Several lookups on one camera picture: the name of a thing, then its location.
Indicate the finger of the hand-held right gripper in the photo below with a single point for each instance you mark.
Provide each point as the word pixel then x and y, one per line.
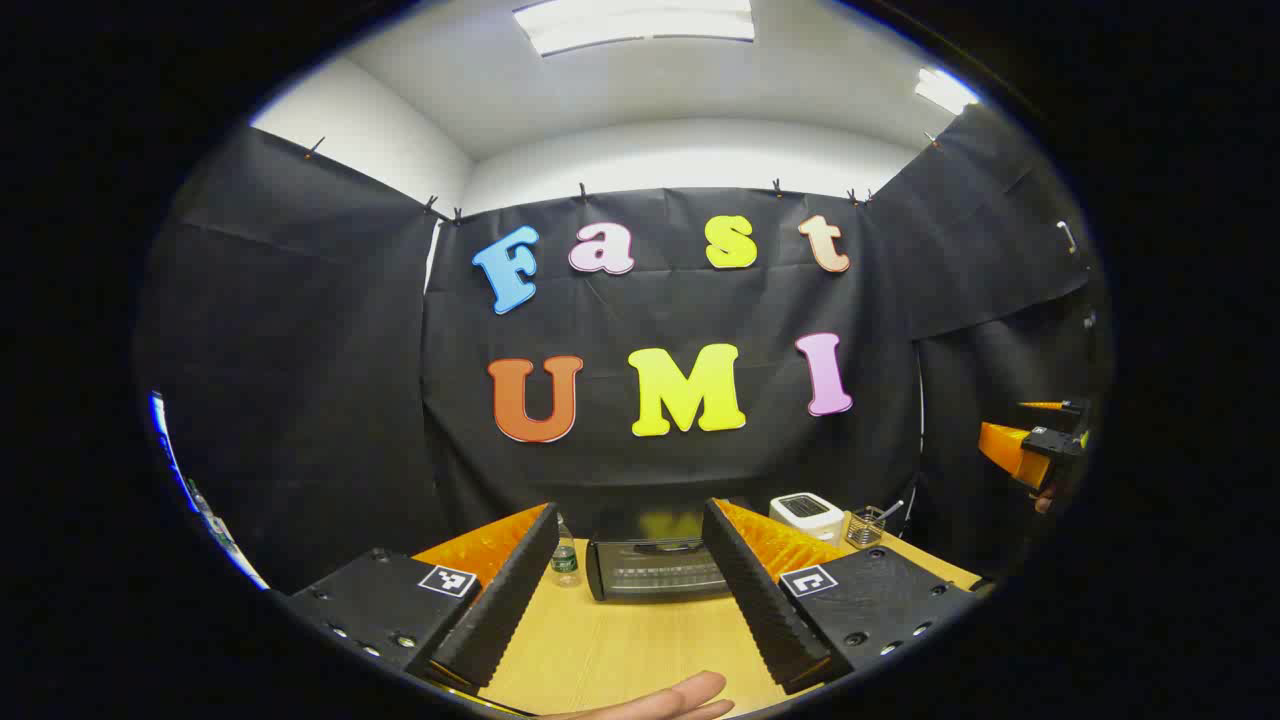
pixel 1070 407
pixel 1015 455

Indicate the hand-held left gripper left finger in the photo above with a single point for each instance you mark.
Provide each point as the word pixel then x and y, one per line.
pixel 500 610

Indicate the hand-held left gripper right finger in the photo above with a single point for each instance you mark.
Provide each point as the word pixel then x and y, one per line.
pixel 760 610

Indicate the black electric oven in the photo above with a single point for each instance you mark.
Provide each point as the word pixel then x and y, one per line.
pixel 650 575

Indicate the clear water bottle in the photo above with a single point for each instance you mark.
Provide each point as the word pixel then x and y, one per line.
pixel 565 560

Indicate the white toaster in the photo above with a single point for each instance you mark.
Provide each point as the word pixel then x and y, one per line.
pixel 805 512

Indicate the metal spoon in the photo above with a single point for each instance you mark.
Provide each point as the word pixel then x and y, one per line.
pixel 892 510

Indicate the black backdrop cloth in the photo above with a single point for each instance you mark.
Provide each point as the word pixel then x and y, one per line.
pixel 300 400

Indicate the ceiling light panel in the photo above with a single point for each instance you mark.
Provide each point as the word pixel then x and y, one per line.
pixel 640 25
pixel 945 90

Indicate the computer monitor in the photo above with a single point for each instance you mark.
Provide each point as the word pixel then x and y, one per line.
pixel 158 415

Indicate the row of black cloth clips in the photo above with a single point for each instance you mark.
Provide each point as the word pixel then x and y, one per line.
pixel 582 192

